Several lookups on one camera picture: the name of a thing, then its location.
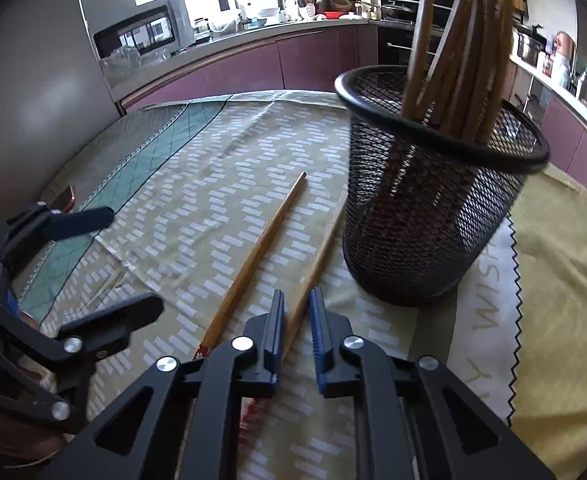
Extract bunch of wooden chopsticks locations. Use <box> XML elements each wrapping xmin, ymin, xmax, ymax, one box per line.
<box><xmin>381</xmin><ymin>0</ymin><xmax>518</xmax><ymax>241</ymax></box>

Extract red-tipped wooden chopstick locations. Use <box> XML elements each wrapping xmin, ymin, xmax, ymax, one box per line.
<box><xmin>241</xmin><ymin>204</ymin><xmax>348</xmax><ymax>431</ymax></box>
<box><xmin>191</xmin><ymin>171</ymin><xmax>308</xmax><ymax>363</ymax></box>

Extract person's left hand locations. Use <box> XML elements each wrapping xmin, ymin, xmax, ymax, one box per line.
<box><xmin>0</xmin><ymin>404</ymin><xmax>72</xmax><ymax>466</ymax></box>

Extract patterned tablecloth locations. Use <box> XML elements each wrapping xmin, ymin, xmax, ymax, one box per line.
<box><xmin>11</xmin><ymin>89</ymin><xmax>514</xmax><ymax>480</ymax></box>

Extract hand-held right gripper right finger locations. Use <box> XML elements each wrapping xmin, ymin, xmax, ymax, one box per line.
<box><xmin>308</xmin><ymin>287</ymin><xmax>557</xmax><ymax>480</ymax></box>

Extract brown wooden chair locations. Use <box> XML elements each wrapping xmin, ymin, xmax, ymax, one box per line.
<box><xmin>48</xmin><ymin>186</ymin><xmax>78</xmax><ymax>212</ymax></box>

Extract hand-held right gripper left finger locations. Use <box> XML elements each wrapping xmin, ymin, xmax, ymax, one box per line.
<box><xmin>44</xmin><ymin>289</ymin><xmax>287</xmax><ymax>480</ymax></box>

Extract yellow cloth zigzag edge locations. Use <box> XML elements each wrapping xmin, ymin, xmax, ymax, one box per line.
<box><xmin>443</xmin><ymin>165</ymin><xmax>587</xmax><ymax>480</ymax></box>

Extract black built-in oven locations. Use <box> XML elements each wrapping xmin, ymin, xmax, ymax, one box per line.
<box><xmin>376</xmin><ymin>0</ymin><xmax>455</xmax><ymax>69</ymax></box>

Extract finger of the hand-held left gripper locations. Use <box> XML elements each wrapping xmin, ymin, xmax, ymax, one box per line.
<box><xmin>0</xmin><ymin>294</ymin><xmax>165</xmax><ymax>434</ymax></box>
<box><xmin>0</xmin><ymin>202</ymin><xmax>116</xmax><ymax>274</ymax></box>

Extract white microwave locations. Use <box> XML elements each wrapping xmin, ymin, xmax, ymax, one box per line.
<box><xmin>92</xmin><ymin>0</ymin><xmax>195</xmax><ymax>59</ymax></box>

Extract steel steamer pot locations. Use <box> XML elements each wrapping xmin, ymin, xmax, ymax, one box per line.
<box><xmin>516</xmin><ymin>30</ymin><xmax>545</xmax><ymax>67</ymax></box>

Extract purple kitchen cabinet counter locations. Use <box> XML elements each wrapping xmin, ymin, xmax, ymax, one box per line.
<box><xmin>116</xmin><ymin>15</ymin><xmax>587</xmax><ymax>176</ymax></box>

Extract black mesh holder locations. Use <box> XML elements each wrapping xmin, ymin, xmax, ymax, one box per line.
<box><xmin>334</xmin><ymin>65</ymin><xmax>550</xmax><ymax>307</ymax></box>

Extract lidded pan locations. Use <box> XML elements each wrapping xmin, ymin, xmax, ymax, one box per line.
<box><xmin>380</xmin><ymin>1</ymin><xmax>417</xmax><ymax>24</ymax></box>

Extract copper pot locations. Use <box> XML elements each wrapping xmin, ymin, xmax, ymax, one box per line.
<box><xmin>555</xmin><ymin>31</ymin><xmax>577</xmax><ymax>57</ymax></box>

